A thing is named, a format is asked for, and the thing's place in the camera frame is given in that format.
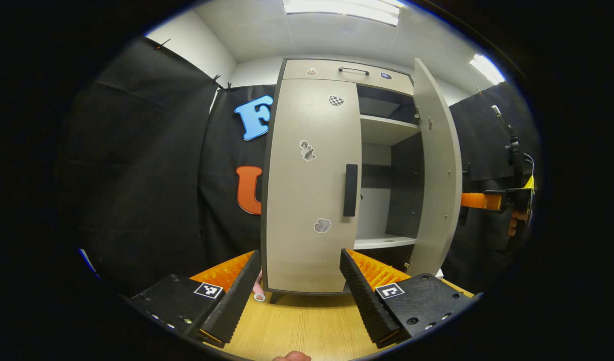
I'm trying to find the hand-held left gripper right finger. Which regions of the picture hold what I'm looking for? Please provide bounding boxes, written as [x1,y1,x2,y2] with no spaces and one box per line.
[339,248,483,350]

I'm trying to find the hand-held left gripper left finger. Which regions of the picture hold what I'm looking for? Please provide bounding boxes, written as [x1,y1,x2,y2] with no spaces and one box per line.
[124,250,262,349]

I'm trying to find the beige cabinet door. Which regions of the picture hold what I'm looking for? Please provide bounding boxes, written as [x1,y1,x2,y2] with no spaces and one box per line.
[404,58,472,279]
[264,79,362,294]

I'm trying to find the beige double-door shoe cabinet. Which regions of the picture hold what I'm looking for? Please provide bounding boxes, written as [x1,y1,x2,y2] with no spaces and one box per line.
[260,57,424,304]

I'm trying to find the long ceiling light panel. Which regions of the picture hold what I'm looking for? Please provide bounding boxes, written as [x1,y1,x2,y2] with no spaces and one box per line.
[469,54,506,86]
[282,0,401,27]

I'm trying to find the black pole with cable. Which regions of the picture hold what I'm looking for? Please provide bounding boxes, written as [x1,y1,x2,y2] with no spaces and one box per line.
[491,104,535,186]

